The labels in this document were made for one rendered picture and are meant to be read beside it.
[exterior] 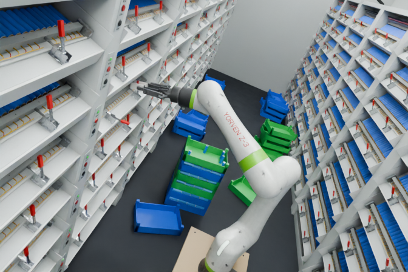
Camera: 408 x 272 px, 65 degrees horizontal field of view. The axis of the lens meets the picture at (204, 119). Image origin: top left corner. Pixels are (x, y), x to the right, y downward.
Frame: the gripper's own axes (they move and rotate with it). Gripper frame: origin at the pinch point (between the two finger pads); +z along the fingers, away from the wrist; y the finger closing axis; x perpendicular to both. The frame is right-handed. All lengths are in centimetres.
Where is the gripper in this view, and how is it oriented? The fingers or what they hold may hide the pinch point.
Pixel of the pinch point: (138, 85)
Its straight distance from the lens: 152.9
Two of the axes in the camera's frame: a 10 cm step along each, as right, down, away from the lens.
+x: 1.8, -8.9, -4.3
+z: -9.7, -2.4, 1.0
